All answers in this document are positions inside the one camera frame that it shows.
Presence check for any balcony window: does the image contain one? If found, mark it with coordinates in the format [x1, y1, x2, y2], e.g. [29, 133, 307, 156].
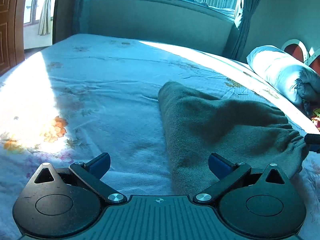
[23, 0, 42, 26]

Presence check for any white and red headboard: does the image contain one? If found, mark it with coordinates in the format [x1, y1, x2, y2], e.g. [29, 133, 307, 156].
[281, 39, 320, 67]

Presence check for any colourful printed cloth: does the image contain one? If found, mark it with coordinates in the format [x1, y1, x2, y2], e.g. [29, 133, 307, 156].
[303, 99, 320, 131]

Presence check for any brown wooden door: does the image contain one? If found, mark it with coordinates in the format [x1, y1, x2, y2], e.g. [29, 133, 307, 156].
[0, 0, 26, 75]

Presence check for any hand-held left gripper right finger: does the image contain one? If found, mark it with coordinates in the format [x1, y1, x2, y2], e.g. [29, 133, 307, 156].
[192, 152, 291, 206]

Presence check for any blue curtain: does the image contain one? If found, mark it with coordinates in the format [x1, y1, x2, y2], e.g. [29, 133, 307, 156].
[72, 0, 93, 35]
[228, 0, 260, 61]

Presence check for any bed with floral sheet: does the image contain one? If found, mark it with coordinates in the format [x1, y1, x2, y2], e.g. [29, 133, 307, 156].
[0, 33, 320, 240]

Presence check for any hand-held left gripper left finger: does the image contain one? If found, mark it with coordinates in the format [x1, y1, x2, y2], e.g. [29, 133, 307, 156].
[33, 152, 127, 207]

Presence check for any white sheer curtain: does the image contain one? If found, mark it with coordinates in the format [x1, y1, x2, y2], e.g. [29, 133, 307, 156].
[37, 0, 57, 36]

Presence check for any folded light quilt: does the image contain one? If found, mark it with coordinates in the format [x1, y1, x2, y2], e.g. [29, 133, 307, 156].
[246, 45, 320, 108]

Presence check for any grey-green towel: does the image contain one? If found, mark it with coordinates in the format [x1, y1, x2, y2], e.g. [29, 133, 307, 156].
[157, 81, 311, 196]

